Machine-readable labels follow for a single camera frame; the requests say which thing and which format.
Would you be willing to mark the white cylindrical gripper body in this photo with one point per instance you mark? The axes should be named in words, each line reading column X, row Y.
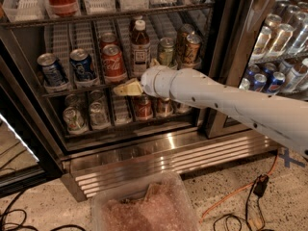
column 149, row 82

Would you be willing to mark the brown tea bottle white cap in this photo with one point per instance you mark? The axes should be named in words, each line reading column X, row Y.
column 140, row 49

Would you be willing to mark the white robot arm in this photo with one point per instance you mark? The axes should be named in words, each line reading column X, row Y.
column 282, row 119

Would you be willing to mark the bottom shelf brown bottle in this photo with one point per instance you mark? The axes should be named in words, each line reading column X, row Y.
column 182, row 108

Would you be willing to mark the stainless fridge base grille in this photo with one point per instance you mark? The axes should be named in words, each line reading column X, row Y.
column 89, row 173

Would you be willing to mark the glass fridge door right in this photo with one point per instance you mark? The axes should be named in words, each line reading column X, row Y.
column 256, row 35

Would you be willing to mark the open fridge door left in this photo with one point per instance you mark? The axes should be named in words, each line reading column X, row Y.
column 26, row 148

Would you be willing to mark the green soda can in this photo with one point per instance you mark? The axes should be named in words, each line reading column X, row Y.
column 165, row 52

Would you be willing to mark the front red cola can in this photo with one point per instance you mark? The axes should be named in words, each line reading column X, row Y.
column 115, row 70

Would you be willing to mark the red cola can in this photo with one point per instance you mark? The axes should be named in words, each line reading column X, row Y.
column 108, row 39
column 115, row 70

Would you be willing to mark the bottom front red can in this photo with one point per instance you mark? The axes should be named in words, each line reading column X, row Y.
column 143, row 109

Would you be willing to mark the bottom brown can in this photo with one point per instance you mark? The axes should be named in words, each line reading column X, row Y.
column 164, row 107

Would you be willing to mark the rear right silver can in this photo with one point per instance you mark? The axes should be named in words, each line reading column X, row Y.
column 97, row 96

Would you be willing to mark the silver can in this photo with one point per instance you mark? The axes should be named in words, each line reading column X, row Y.
column 97, row 96
column 73, row 100
column 75, row 122
column 98, row 117

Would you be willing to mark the front orange patterned can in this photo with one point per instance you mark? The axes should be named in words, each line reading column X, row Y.
column 191, row 49

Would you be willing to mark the orange patterned can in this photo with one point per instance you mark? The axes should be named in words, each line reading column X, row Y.
column 182, row 33
column 191, row 49

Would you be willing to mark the front right silver can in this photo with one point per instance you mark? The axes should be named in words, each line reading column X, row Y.
column 98, row 117

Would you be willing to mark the rear orange patterned can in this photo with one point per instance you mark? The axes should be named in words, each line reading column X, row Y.
column 182, row 33

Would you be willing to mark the rear red cola can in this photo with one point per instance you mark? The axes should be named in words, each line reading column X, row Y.
column 108, row 39

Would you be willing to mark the blue pepsi can right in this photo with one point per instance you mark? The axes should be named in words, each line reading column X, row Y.
column 81, row 62

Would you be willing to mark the blue pepsi can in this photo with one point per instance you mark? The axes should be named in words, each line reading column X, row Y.
column 81, row 62
column 53, row 72

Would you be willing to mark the rear left silver can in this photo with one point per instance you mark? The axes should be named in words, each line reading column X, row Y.
column 73, row 100

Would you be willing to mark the front left silver can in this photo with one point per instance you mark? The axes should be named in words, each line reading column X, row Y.
column 75, row 122

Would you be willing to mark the blue pepsi can left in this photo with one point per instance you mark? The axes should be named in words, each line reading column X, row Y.
column 53, row 72

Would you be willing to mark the clear plastic bin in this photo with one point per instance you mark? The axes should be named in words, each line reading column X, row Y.
column 158, row 202

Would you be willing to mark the black power adapter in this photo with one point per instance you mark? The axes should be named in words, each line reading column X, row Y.
column 261, row 185

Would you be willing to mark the blue tape cross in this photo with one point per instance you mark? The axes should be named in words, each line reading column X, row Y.
column 284, row 154

